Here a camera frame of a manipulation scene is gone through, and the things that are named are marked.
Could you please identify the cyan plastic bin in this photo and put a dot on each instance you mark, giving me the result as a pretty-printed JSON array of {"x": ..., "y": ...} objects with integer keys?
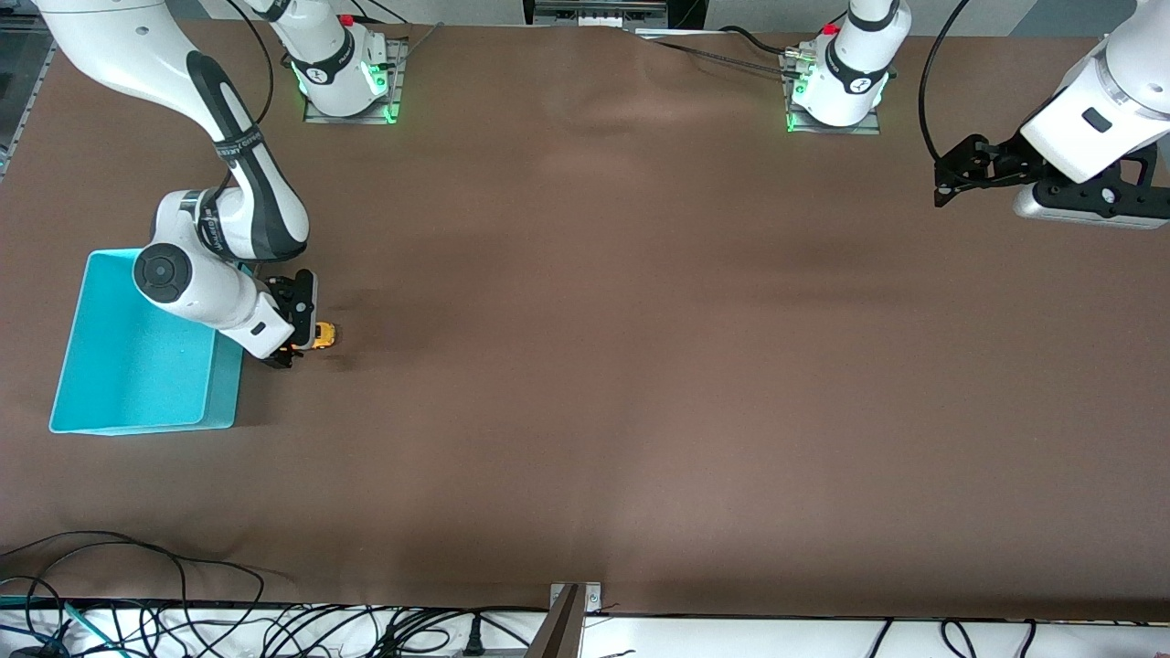
[{"x": 128, "y": 366}]

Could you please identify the brown table cover cloth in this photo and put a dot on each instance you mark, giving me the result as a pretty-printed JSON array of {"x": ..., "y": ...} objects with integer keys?
[{"x": 585, "y": 320}]

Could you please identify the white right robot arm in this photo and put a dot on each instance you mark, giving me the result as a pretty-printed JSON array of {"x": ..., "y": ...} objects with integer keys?
[{"x": 201, "y": 292}]

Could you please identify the grey power strip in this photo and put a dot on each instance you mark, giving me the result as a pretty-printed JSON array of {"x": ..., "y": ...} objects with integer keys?
[{"x": 599, "y": 13}]

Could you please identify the grey camera pole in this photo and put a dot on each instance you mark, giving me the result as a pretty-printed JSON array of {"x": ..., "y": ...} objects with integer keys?
[{"x": 559, "y": 631}]

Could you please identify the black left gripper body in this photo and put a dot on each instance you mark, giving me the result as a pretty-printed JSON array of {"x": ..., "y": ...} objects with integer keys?
[{"x": 1004, "y": 162}]

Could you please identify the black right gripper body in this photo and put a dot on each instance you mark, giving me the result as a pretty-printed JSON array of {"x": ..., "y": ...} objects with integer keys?
[{"x": 300, "y": 303}]

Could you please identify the grey metal base plate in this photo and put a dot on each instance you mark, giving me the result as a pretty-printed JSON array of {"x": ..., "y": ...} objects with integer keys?
[
  {"x": 873, "y": 123},
  {"x": 393, "y": 91}
]

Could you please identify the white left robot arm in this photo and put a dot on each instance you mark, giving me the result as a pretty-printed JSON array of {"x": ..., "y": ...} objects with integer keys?
[{"x": 1097, "y": 100}]

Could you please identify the silver metal bracket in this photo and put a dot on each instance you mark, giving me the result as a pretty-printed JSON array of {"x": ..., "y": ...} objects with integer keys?
[{"x": 592, "y": 599}]

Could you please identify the black power plug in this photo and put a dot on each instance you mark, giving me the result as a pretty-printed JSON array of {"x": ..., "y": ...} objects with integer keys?
[{"x": 473, "y": 640}]

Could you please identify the yellow beetle toy car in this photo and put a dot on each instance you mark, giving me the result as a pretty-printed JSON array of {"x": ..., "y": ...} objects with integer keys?
[{"x": 324, "y": 335}]

